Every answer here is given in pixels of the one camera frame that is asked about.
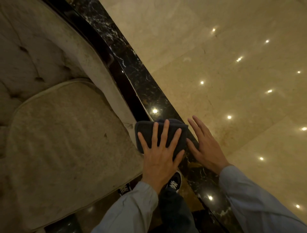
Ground person's right hand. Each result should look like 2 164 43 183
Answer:
186 115 232 176

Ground person's left hand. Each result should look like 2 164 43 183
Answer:
137 119 185 186

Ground dark cloth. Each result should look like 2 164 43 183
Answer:
134 119 200 161

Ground person's right forearm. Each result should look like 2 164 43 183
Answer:
218 165 307 233

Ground person's left forearm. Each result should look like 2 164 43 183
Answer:
91 181 160 233

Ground black and white right shoe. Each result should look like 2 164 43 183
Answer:
165 170 183 194

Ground black and white shoe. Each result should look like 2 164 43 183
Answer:
165 170 183 194
117 183 133 196

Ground black and white left shoe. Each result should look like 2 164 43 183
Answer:
117 183 133 196

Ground person's dark trousers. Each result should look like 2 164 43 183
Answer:
157 185 200 233

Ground black marble ledge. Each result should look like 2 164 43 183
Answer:
43 0 245 233

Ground beige seat cushion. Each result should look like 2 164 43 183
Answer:
5 78 145 231

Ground beige tufted armchair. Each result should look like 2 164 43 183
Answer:
0 0 154 233

